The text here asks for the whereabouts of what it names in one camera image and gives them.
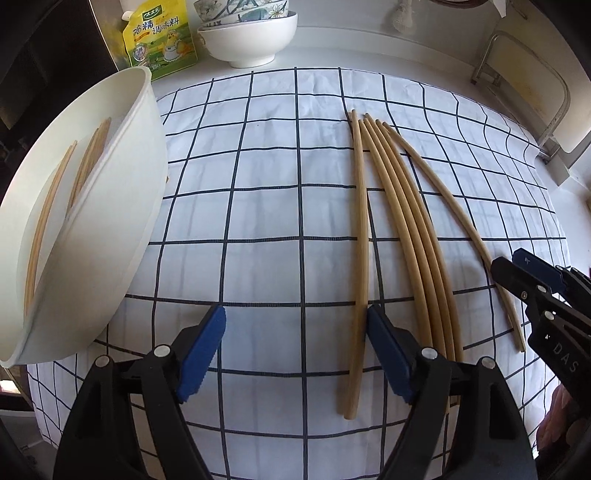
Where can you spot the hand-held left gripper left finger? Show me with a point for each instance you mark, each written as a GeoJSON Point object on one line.
{"type": "Point", "coordinates": [203, 355]}

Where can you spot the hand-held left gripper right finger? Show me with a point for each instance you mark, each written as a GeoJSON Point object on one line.
{"type": "Point", "coordinates": [392, 360]}

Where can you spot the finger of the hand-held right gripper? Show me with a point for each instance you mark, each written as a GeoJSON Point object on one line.
{"type": "Point", "coordinates": [535, 265]}
{"type": "Point", "coordinates": [519, 284]}

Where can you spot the long wooden chopstick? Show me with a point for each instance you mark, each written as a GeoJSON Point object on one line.
{"type": "Point", "coordinates": [99, 138]}
{"type": "Point", "coordinates": [479, 248]}
{"type": "Point", "coordinates": [44, 226]}
{"type": "Point", "coordinates": [85, 161]}

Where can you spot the bunch of wooden chopsticks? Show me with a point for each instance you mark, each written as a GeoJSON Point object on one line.
{"type": "Point", "coordinates": [418, 263]}

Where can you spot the large white mixing bowl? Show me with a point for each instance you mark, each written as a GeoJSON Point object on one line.
{"type": "Point", "coordinates": [115, 221]}

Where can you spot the person's right hand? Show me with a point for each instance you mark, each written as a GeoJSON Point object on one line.
{"type": "Point", "coordinates": [556, 420]}

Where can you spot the white black checkered cloth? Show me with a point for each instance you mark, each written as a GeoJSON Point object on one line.
{"type": "Point", "coordinates": [268, 221]}

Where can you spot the beige hanging towel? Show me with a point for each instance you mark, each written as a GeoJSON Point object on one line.
{"type": "Point", "coordinates": [510, 7]}

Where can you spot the plain white ceramic bowl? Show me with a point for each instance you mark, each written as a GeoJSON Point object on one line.
{"type": "Point", "coordinates": [249, 44]}

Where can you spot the yellow green seasoning pouch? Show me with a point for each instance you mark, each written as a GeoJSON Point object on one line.
{"type": "Point", "coordinates": [161, 41]}

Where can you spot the blue patterned ceramic bowl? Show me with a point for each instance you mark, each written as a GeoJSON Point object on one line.
{"type": "Point", "coordinates": [240, 9]}

